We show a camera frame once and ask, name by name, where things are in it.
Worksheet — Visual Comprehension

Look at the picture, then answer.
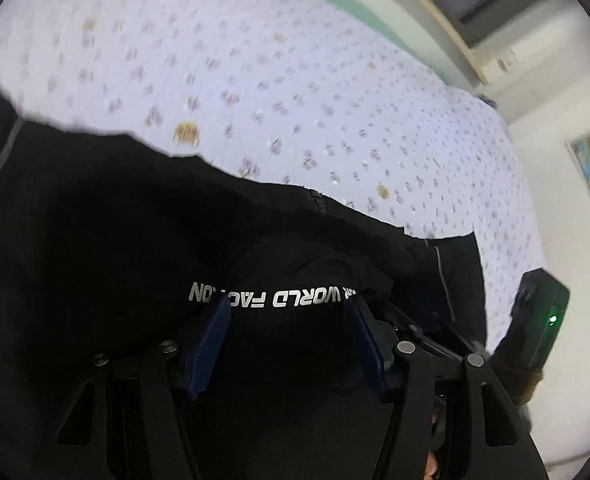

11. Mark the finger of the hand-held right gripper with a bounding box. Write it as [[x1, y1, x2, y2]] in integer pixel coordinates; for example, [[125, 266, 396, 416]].
[[375, 300, 482, 357]]

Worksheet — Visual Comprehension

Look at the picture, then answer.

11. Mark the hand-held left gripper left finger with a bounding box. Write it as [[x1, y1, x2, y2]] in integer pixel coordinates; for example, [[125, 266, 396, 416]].
[[35, 301, 233, 480]]

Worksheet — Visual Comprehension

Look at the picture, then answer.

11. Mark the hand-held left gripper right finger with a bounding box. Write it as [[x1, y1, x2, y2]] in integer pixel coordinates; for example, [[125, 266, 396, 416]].
[[344, 304, 550, 480]]

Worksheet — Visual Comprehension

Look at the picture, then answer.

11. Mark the black hooded jacket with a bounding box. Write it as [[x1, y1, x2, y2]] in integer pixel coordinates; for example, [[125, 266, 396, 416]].
[[0, 67, 490, 480]]

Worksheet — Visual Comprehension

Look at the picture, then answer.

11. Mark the person's right forearm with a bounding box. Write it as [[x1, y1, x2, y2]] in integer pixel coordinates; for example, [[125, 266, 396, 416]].
[[497, 357, 546, 428]]

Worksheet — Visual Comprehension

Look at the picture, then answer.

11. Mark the floral quilted bedspread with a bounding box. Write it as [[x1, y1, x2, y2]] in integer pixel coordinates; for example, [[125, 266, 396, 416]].
[[0, 0, 546, 353]]

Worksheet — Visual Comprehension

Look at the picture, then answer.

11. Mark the beige windowsill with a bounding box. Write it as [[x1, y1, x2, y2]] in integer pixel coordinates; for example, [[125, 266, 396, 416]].
[[372, 0, 493, 87]]

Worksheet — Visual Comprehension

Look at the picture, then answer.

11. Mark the green bed sheet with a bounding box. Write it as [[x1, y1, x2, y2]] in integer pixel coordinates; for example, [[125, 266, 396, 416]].
[[237, 0, 458, 88]]

